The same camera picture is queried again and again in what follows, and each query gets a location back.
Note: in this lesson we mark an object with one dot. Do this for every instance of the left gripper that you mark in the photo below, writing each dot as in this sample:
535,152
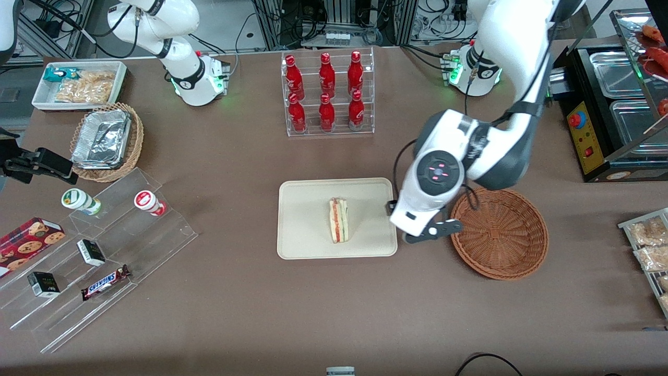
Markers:
391,205

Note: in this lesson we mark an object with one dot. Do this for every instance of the triangular sandwich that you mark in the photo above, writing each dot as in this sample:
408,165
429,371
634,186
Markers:
338,219

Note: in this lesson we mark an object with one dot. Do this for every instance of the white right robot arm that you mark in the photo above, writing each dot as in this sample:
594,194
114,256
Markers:
180,68

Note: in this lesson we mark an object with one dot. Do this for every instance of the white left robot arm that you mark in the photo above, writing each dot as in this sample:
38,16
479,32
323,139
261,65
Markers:
501,31

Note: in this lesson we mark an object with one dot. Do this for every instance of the light wicker basket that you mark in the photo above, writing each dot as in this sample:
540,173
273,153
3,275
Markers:
136,138

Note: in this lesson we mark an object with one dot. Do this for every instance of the beige plastic tray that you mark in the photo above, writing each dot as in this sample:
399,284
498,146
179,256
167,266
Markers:
302,219

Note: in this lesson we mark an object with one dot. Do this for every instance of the round brown wicker basket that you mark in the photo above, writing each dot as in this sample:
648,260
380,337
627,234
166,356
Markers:
501,235

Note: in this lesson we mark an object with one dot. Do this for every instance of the grey tray of snack bags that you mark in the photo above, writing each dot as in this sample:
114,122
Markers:
625,225

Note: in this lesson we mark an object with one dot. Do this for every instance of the green lidded cup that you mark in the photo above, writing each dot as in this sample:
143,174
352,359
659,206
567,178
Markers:
78,200

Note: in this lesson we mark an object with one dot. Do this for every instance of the stack of foil trays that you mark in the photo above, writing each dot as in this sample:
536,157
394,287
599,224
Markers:
102,138

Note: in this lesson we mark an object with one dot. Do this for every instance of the white rectangular snack bin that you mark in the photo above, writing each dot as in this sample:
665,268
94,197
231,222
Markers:
42,99

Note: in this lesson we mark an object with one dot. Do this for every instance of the red cookie box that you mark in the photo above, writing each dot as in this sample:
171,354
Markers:
28,240

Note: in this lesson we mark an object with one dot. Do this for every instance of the clear bag of chips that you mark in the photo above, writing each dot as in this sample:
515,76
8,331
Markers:
88,87

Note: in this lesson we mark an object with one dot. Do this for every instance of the teal snack packet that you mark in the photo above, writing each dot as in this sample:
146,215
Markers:
57,74

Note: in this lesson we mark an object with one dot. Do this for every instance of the clear acrylic bottle rack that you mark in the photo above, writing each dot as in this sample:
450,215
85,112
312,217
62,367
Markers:
330,133

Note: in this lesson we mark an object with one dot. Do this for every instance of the small black white box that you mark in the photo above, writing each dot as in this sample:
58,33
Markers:
43,284
91,252

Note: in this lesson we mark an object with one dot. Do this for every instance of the red lidded cup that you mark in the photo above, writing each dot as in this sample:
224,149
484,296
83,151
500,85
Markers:
146,201

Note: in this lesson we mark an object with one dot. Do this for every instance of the red cola bottle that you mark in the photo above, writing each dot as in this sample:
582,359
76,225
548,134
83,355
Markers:
294,75
356,110
297,115
327,73
326,114
355,72

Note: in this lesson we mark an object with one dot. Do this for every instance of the snickers chocolate bar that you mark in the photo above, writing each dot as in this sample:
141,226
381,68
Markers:
104,283

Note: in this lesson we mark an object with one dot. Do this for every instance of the clear acrylic stepped stand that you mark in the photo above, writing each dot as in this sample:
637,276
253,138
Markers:
156,245

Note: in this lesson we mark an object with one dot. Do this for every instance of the grey white device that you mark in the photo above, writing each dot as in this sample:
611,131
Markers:
340,371

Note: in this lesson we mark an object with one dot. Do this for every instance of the white power strip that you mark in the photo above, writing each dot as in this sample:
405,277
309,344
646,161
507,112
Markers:
339,38

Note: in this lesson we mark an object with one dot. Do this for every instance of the black food warmer appliance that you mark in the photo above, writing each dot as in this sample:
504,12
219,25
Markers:
587,151

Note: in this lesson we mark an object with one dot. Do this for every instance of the red emergency stop button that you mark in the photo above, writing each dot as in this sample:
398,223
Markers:
576,120

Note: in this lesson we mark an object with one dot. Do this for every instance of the steel warmer pan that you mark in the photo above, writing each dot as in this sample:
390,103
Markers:
616,73
634,125

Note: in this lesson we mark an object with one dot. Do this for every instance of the clear bag of snacks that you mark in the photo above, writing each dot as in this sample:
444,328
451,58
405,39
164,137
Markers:
649,231
655,258
664,303
664,283

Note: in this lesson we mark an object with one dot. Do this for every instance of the glass warmer shelf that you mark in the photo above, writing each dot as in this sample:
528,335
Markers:
629,47

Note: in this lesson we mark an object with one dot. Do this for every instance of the red sausage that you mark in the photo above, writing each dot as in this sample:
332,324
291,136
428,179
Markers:
664,107
653,34
658,58

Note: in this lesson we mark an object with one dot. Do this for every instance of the aluminium frame rack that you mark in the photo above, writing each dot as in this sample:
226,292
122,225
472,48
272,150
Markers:
402,21

